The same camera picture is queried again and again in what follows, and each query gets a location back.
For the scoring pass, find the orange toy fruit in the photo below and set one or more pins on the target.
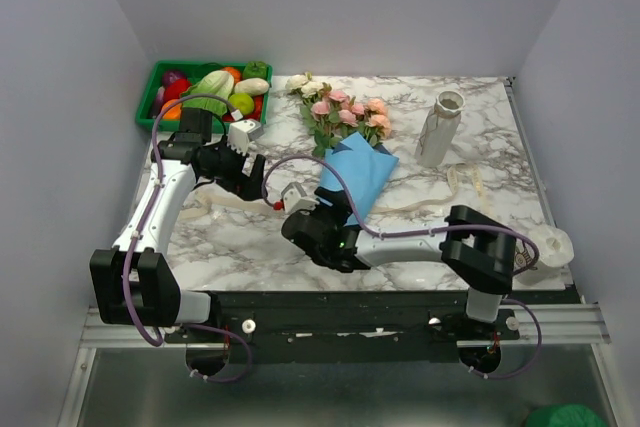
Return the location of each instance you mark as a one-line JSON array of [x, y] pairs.
[[235, 73]]

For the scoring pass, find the green toy apple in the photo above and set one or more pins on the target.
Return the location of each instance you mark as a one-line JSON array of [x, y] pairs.
[[243, 103]]

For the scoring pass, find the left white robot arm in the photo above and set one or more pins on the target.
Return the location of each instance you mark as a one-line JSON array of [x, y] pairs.
[[133, 276]]

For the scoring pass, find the white rose stem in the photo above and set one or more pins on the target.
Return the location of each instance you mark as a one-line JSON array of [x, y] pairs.
[[304, 85]]

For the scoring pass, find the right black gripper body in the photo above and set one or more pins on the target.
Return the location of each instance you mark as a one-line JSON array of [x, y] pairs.
[[328, 215]]

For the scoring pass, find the purple toy eggplant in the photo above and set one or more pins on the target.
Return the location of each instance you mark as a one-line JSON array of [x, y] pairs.
[[157, 103]]

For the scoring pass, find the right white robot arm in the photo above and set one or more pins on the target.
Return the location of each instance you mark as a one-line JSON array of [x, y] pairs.
[[479, 250]]

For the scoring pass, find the green cloth object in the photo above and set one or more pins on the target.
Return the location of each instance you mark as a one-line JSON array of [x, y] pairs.
[[564, 415]]

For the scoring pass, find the blue wrapping paper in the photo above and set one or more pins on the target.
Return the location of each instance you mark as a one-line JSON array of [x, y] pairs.
[[364, 169]]

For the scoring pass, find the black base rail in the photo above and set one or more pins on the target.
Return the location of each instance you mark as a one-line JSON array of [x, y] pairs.
[[350, 327]]

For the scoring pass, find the aluminium frame profile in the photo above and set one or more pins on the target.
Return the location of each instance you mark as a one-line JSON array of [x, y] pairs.
[[559, 324]]

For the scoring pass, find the toy napa cabbage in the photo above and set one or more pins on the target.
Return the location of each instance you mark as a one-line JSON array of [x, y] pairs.
[[220, 83]]

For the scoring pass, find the red toy pepper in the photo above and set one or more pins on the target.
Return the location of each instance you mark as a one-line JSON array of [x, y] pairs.
[[175, 90]]

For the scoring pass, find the peach rose stem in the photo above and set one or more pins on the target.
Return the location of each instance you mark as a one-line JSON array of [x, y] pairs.
[[377, 121]]

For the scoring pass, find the purple toy onion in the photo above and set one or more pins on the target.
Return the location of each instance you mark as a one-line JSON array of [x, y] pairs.
[[172, 75]]

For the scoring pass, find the white ribbed vase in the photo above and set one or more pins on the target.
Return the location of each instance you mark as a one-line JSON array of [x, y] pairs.
[[439, 128]]

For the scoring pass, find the orange toy carrot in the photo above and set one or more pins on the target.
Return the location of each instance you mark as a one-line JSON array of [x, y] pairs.
[[171, 111]]

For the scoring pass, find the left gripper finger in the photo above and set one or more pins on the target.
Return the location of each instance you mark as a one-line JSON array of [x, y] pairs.
[[250, 187], [248, 155]]

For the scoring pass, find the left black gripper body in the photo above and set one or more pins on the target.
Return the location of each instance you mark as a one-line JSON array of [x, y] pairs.
[[222, 167]]

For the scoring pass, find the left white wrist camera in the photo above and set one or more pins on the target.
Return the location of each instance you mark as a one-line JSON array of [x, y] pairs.
[[242, 133]]

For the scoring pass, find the green toy bell pepper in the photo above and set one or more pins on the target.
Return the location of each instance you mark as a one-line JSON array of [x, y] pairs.
[[255, 70]]

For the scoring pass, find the green plastic crate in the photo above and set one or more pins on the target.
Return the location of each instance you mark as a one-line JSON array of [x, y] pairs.
[[195, 71]]

